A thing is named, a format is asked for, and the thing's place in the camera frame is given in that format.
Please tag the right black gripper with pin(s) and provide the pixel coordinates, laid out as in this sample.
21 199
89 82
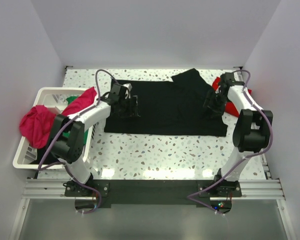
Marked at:
213 104

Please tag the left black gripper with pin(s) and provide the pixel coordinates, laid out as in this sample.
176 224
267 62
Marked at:
129 107

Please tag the black t-shirt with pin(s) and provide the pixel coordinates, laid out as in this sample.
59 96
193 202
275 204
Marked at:
170 108

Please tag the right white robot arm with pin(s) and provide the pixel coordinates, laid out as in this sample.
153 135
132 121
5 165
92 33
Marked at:
252 135

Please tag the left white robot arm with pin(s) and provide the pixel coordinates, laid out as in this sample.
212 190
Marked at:
70 139

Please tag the folded red t-shirt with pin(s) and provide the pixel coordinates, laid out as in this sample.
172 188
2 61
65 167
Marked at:
232 105

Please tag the green t-shirt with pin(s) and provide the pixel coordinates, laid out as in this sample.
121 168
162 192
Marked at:
69 100

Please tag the white plastic laundry basket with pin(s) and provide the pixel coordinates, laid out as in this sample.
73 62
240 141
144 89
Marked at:
55 99

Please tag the black garment in basket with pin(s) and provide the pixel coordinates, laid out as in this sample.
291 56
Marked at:
40 153

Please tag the magenta t-shirt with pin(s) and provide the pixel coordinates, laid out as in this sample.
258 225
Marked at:
36 125

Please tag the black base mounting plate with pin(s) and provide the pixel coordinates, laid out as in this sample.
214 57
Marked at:
104 193

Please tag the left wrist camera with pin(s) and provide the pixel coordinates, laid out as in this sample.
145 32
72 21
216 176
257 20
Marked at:
120 92

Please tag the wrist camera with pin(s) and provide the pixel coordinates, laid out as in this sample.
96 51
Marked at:
227 79
120 92

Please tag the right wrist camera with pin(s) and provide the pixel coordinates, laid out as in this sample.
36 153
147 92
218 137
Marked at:
227 79

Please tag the aluminium frame rail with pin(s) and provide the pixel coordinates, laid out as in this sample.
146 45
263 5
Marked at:
36 189

